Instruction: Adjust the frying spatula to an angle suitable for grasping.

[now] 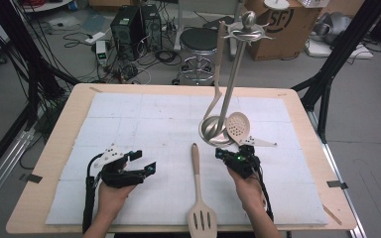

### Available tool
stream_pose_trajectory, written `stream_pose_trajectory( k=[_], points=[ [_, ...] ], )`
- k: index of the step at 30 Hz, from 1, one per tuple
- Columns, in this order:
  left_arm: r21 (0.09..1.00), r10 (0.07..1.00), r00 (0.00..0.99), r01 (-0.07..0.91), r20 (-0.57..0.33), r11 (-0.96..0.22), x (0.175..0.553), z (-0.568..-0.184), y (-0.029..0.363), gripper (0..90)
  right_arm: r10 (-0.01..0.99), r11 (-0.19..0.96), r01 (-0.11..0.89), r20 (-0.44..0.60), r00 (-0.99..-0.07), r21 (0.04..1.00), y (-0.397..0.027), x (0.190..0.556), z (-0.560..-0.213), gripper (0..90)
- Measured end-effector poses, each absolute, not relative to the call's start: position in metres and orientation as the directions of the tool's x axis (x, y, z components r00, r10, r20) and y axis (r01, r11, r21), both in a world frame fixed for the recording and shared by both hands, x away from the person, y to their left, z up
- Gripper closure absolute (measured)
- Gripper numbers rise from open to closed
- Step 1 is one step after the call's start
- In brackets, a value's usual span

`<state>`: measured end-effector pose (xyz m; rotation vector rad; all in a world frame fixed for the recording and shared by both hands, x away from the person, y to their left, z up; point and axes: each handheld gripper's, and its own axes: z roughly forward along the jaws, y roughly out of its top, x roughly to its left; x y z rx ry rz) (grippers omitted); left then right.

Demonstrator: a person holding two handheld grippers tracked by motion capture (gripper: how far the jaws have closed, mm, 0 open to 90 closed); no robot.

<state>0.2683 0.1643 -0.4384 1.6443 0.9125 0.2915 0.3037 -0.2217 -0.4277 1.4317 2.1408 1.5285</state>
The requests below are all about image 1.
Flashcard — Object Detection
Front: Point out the large black computer tower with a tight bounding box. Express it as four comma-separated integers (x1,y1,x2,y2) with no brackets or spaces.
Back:
109,5,146,61

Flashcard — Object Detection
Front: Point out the grey bundle on floor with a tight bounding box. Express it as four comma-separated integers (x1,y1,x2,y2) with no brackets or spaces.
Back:
312,11,354,47

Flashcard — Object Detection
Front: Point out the black tape strip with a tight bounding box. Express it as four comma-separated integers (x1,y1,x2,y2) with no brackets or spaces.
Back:
326,179,349,190
19,173,44,184

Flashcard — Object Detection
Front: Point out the white round disc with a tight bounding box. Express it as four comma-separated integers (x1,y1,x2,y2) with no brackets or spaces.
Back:
263,0,291,11

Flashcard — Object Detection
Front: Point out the beige solid spoon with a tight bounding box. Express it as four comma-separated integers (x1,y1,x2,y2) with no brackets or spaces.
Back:
201,20,228,122

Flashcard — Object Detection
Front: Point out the white foam mat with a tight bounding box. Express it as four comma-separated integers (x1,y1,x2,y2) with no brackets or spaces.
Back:
45,92,330,226

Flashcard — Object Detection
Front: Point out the black round stool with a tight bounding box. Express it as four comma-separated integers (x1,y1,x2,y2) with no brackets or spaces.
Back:
172,27,224,87

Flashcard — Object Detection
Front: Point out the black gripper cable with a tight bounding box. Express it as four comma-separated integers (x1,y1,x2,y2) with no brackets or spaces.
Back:
255,167,276,222
81,153,103,234

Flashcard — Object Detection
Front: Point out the brown tape strip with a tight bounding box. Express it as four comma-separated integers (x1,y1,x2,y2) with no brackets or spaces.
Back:
321,204,343,226

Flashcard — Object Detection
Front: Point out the slim black computer tower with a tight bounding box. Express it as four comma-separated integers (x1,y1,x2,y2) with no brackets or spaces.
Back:
141,3,163,52

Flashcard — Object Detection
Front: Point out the beige perforated skimmer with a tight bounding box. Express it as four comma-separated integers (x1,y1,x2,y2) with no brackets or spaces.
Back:
225,111,252,147

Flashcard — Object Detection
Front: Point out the brown cardboard box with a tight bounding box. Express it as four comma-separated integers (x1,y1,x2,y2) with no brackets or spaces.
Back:
244,0,322,62

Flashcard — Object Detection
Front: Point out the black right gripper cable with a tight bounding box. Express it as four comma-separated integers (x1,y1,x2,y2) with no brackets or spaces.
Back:
255,167,276,222

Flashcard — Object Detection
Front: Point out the beige slotted spatula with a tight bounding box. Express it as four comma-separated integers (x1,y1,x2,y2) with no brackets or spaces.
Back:
187,142,218,238

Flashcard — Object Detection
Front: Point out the white unit with green display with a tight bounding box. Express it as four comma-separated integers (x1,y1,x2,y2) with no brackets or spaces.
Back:
95,40,110,67

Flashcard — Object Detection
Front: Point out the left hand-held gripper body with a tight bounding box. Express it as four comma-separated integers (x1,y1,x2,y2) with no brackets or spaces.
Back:
93,143,147,189

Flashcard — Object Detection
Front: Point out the person's left hand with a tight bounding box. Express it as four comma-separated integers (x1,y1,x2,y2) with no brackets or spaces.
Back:
96,181,139,221

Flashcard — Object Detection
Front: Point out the tangle of floor cables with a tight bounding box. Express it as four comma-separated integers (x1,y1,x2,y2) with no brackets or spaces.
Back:
63,29,184,85

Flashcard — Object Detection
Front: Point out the black metal frame stand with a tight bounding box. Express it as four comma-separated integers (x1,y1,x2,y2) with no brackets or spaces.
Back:
292,0,381,145
0,0,80,133

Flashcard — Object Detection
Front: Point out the white power strip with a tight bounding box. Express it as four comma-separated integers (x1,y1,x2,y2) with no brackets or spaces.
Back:
84,31,107,46

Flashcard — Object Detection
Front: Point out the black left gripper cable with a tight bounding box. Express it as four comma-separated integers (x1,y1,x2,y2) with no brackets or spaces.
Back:
81,153,103,234

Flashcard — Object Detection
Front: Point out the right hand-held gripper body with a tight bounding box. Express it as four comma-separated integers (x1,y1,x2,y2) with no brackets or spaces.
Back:
226,135,278,179

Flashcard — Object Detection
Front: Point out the metal utensil stand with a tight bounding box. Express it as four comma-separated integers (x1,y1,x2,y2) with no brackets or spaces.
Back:
198,10,275,148

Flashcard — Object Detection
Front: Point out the person's right hand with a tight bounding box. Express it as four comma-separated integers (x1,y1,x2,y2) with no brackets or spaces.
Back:
227,167,270,213

